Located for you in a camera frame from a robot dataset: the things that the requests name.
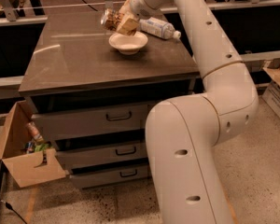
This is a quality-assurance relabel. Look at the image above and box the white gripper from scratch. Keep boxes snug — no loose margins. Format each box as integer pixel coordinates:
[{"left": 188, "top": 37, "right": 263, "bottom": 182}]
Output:
[{"left": 116, "top": 0, "right": 161, "bottom": 36}]

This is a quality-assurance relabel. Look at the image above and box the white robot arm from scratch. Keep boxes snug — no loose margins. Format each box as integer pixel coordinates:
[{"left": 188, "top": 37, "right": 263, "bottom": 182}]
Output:
[{"left": 122, "top": 0, "right": 259, "bottom": 224}]

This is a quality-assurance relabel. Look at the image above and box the white paper bowl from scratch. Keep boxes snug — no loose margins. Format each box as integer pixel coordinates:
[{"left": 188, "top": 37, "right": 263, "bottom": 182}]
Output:
[{"left": 109, "top": 32, "right": 148, "bottom": 55}]

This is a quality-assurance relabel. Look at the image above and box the clear plastic water bottle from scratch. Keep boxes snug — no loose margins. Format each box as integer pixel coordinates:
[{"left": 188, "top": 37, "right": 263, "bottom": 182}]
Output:
[{"left": 140, "top": 17, "right": 181, "bottom": 40}]

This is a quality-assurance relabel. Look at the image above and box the top grey drawer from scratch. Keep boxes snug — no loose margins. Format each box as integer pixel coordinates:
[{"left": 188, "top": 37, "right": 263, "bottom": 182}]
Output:
[{"left": 32, "top": 102, "right": 154, "bottom": 141}]

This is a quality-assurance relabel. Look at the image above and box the grey drawer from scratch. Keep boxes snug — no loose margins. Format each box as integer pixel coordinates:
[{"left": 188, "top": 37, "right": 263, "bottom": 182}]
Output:
[
  {"left": 70, "top": 163, "right": 150, "bottom": 189},
  {"left": 32, "top": 102, "right": 154, "bottom": 141},
  {"left": 56, "top": 141, "right": 147, "bottom": 170}
]

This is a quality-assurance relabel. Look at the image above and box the snack packet in box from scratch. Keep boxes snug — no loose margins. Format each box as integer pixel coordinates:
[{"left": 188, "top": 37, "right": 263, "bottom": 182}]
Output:
[{"left": 25, "top": 122, "right": 44, "bottom": 143}]

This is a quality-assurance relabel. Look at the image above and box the middle grey drawer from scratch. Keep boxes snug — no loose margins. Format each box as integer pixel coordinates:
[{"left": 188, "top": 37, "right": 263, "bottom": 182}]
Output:
[{"left": 56, "top": 141, "right": 147, "bottom": 170}]

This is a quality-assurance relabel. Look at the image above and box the green packet in box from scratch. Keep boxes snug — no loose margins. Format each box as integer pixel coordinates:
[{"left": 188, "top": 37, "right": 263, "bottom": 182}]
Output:
[{"left": 35, "top": 143, "right": 50, "bottom": 152}]

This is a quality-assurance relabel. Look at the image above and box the bottom grey drawer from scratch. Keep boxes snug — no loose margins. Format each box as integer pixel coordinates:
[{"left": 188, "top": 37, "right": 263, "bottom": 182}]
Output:
[{"left": 70, "top": 163, "right": 150, "bottom": 189}]

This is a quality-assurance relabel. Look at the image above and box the cardboard box at right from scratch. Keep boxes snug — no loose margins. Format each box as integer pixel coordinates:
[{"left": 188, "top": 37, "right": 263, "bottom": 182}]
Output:
[{"left": 261, "top": 51, "right": 280, "bottom": 129}]

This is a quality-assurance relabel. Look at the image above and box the open cardboard box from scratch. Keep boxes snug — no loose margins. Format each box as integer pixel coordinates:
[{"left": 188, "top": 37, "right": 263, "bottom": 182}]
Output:
[{"left": 0, "top": 101, "right": 65, "bottom": 188}]

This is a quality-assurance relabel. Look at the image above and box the black cable on floor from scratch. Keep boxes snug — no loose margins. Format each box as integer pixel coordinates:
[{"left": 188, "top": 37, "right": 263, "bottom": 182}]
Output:
[{"left": 0, "top": 199, "right": 28, "bottom": 224}]

